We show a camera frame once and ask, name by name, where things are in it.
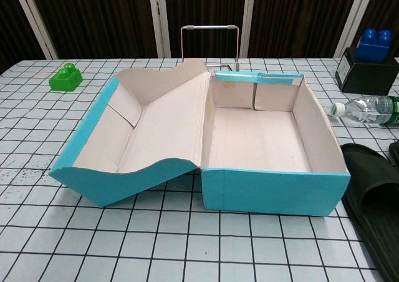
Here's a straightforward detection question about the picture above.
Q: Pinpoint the black folding screen white frame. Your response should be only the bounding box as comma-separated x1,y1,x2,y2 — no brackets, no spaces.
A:
0,0,399,74

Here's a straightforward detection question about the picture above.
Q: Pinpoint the clear plastic water bottle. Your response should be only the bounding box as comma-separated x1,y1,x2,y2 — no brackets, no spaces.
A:
330,95,399,127

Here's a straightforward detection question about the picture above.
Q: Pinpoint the black square holder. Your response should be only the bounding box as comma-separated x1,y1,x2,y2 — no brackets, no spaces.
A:
335,47,399,96

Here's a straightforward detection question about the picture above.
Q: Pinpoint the black rubber slipper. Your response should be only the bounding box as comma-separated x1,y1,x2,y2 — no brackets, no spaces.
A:
339,143,399,282
388,140,399,168

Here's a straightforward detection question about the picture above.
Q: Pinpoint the metal wire stand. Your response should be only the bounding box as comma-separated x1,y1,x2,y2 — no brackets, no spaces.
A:
180,24,241,72

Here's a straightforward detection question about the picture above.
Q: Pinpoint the green toy building brick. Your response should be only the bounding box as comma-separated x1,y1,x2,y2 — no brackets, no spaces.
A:
49,62,83,92

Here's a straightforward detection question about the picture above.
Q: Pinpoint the light blue cardboard shoe box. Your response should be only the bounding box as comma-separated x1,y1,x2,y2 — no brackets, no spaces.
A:
49,59,352,217

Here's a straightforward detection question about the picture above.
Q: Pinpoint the white black checkered tablecloth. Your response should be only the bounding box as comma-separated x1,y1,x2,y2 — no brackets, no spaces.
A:
0,57,399,282

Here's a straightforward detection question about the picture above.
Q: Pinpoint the blue toy building brick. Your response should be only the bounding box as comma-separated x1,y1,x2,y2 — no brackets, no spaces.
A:
356,28,393,63

